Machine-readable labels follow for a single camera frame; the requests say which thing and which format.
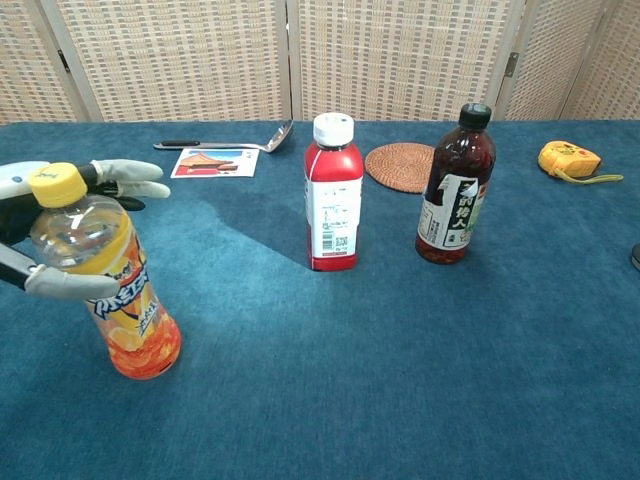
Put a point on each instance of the black round disc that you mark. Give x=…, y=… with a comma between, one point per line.
x=636, y=257

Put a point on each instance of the dark tea bottle black cap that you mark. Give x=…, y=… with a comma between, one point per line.
x=462, y=160

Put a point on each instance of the palace picture postcard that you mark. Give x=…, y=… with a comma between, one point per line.
x=215, y=162

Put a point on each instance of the round woven rattan coaster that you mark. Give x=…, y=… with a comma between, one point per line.
x=397, y=167

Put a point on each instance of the yellow tape measure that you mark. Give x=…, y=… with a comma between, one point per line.
x=567, y=156

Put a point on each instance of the blue table cloth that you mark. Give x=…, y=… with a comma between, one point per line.
x=300, y=390

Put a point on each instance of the woven folding screen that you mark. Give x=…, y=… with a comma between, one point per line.
x=175, y=60

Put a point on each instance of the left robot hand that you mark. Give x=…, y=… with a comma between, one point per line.
x=15, y=220

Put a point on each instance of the red juice bottle white cap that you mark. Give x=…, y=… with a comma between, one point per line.
x=334, y=200

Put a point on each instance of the orange iced tea bottle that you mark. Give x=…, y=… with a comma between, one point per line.
x=125, y=300

